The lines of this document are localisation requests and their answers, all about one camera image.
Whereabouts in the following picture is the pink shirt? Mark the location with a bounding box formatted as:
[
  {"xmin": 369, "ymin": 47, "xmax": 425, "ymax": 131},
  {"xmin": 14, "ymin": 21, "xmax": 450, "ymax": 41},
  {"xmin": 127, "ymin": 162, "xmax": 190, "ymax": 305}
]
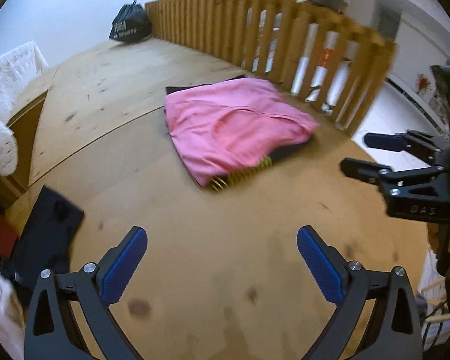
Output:
[{"xmin": 163, "ymin": 77, "xmax": 320, "ymax": 188}]

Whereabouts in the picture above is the navy blue garment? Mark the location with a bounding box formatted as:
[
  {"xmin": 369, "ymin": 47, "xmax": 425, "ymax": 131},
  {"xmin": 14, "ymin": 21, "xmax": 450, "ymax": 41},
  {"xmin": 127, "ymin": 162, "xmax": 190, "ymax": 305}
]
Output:
[{"xmin": 5, "ymin": 186, "xmax": 84, "ymax": 291}]

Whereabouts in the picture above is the white garment pile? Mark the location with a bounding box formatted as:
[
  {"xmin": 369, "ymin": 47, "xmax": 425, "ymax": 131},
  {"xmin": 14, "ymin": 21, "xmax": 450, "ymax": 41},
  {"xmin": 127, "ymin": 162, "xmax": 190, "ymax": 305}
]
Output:
[{"xmin": 0, "ymin": 274, "xmax": 26, "ymax": 359}]

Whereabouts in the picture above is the wooden slatted railing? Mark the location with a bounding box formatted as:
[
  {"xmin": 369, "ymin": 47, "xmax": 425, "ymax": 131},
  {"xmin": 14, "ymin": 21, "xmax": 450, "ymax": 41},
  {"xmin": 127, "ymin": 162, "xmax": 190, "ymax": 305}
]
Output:
[{"xmin": 145, "ymin": 0, "xmax": 397, "ymax": 136}]

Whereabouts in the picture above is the white tablecloth table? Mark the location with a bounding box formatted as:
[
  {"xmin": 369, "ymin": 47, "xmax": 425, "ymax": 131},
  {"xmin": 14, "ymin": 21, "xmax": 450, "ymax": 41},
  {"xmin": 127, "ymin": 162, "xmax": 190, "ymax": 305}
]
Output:
[{"xmin": 0, "ymin": 41, "xmax": 49, "ymax": 176}]

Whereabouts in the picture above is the black plastic bag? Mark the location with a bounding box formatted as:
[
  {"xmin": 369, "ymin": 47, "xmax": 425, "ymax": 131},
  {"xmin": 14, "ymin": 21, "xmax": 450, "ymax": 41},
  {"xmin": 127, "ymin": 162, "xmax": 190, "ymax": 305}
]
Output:
[{"xmin": 109, "ymin": 1, "xmax": 153, "ymax": 43}]

